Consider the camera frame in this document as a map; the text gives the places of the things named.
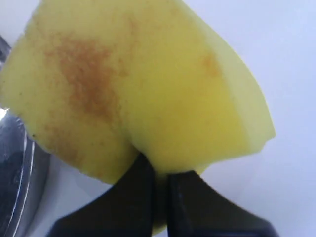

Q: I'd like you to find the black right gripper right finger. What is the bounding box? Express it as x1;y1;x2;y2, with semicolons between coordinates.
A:
168;171;278;237

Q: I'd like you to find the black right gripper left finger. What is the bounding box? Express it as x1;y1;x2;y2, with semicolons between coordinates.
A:
47;155;155;237

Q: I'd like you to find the yellow sponge block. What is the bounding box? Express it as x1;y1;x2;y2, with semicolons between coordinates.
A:
0;0;277;185

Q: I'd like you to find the round stainless steel pan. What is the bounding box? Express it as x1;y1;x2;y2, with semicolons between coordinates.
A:
0;34;54;237

